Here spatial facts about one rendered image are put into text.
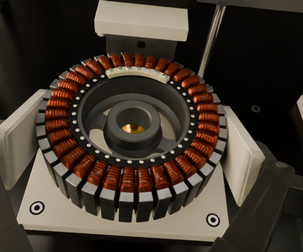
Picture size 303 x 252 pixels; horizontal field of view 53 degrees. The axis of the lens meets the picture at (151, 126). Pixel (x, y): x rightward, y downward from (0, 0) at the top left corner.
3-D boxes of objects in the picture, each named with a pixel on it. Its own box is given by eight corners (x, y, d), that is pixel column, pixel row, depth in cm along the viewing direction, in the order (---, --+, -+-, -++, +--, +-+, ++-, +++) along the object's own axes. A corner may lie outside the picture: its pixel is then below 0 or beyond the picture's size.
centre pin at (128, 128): (143, 152, 25) (146, 133, 23) (120, 150, 25) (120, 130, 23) (144, 133, 26) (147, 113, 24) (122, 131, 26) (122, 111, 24)
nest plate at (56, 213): (226, 243, 22) (231, 237, 21) (18, 229, 22) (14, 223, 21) (209, 94, 31) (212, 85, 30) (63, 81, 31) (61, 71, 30)
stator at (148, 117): (222, 232, 17) (243, 206, 14) (23, 218, 17) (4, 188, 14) (207, 91, 24) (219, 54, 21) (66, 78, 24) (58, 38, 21)
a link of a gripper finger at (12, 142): (11, 191, 14) (-5, 190, 14) (51, 131, 21) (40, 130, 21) (6, 134, 13) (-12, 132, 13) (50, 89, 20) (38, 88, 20)
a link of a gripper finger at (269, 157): (275, 190, 13) (345, 196, 13) (242, 138, 17) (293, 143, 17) (266, 219, 13) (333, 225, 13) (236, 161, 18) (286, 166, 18)
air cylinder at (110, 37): (173, 62, 34) (182, 18, 30) (106, 56, 34) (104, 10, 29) (173, 34, 37) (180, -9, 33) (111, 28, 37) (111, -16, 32)
